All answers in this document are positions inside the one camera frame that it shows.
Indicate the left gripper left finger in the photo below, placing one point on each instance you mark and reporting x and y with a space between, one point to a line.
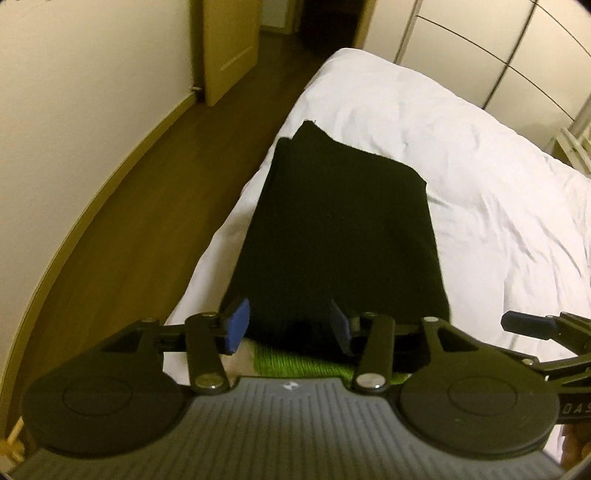
209 335

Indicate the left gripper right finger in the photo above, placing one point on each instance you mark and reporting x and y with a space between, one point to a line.
369 338

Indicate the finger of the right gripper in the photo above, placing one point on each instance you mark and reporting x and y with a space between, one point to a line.
540 327

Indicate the black knit cardigan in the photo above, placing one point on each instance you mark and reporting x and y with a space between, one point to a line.
335 225

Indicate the right hand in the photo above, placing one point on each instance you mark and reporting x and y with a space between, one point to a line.
576 446

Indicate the green folded knitwear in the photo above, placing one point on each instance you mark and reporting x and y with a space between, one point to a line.
271 363

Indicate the white duvet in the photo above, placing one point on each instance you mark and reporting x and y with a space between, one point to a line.
512 223

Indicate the white shelf with items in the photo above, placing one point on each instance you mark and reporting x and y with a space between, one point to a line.
572 145

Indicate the white wardrobe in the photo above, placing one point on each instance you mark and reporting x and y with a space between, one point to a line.
527 63

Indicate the wooden door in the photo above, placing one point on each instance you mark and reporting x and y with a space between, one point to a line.
231 44

